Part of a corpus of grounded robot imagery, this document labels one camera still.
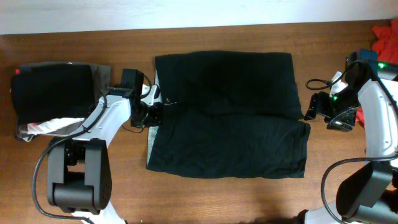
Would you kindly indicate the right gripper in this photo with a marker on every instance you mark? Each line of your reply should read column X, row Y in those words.
column 318, row 104

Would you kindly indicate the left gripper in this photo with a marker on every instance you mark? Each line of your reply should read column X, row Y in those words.
column 155, row 119

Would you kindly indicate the dark green shorts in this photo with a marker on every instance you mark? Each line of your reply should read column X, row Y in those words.
column 229, row 114

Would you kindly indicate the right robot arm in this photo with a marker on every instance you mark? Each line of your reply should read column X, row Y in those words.
column 369, row 85

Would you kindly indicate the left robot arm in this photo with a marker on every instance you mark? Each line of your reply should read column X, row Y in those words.
column 78, row 171

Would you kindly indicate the folded grey garment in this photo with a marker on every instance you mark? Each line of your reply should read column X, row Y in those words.
column 101, row 77

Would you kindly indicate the folded white red garment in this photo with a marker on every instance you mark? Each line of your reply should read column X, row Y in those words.
column 51, row 125

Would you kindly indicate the red t-shirt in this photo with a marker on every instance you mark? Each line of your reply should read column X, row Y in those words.
column 386, row 44

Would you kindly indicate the folded black garment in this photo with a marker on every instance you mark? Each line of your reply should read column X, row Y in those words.
column 40, row 94

